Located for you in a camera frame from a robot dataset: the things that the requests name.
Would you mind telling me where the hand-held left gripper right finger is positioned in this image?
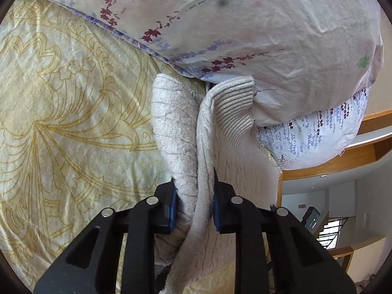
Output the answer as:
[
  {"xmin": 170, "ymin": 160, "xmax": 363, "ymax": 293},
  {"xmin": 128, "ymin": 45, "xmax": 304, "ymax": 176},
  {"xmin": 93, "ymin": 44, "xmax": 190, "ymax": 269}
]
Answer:
[{"xmin": 212, "ymin": 167, "xmax": 357, "ymax": 294}]

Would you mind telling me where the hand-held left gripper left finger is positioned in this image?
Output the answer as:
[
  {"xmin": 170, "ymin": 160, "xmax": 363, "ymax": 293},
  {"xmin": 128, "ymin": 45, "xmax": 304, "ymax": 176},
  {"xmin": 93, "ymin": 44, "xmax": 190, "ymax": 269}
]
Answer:
[{"xmin": 34, "ymin": 181, "xmax": 178, "ymax": 294}]

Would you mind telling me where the beige cable-knit sweater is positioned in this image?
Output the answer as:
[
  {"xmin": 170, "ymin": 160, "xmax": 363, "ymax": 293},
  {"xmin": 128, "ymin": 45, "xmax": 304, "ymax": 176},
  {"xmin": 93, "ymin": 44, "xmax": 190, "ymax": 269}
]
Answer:
[{"xmin": 151, "ymin": 73, "xmax": 284, "ymax": 294}]

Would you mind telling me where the black electronic device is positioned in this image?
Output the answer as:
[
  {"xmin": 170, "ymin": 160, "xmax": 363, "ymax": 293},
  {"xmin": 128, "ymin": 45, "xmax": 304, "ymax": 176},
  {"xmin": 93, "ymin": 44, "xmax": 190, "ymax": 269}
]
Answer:
[{"xmin": 302, "ymin": 206, "xmax": 321, "ymax": 231}]

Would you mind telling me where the black stair railing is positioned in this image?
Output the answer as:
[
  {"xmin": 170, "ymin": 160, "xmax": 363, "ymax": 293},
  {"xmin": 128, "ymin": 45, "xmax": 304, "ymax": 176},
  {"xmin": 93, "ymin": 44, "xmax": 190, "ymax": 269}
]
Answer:
[{"xmin": 318, "ymin": 217, "xmax": 350, "ymax": 252}]

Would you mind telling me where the white pillow with blue flowers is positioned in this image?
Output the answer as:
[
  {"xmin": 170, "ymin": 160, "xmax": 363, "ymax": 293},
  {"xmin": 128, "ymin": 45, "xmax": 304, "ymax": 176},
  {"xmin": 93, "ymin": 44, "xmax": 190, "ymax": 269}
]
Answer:
[{"xmin": 256, "ymin": 87, "xmax": 372, "ymax": 170}]

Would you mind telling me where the wooden headboard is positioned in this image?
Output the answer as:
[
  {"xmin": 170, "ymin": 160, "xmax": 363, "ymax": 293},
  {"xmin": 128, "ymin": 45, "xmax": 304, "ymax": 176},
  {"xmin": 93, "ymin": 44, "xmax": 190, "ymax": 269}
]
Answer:
[{"xmin": 277, "ymin": 109, "xmax": 392, "ymax": 209}]

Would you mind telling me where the yellow patterned bed sheet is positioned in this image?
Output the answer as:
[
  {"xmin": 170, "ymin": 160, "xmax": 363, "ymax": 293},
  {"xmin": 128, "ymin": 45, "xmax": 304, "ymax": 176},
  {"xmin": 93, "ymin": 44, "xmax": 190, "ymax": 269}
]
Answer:
[{"xmin": 0, "ymin": 0, "xmax": 241, "ymax": 294}]

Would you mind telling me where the white floral pillow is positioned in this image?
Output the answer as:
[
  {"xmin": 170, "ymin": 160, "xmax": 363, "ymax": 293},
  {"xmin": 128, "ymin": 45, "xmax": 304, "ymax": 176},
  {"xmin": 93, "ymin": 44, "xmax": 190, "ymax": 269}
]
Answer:
[{"xmin": 23, "ymin": 0, "xmax": 385, "ymax": 127}]

